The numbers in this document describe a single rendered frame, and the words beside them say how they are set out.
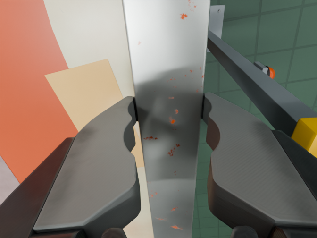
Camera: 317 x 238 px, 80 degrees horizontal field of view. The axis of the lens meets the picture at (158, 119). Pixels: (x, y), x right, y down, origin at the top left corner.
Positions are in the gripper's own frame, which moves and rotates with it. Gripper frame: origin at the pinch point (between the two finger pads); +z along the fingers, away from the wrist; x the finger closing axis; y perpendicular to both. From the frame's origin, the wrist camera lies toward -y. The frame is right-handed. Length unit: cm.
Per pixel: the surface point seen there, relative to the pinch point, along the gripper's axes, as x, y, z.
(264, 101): 17.1, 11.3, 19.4
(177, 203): 0.5, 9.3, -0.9
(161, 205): -0.9, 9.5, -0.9
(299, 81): 80, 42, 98
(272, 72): 24.0, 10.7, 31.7
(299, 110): 19.2, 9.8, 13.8
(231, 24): 35, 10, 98
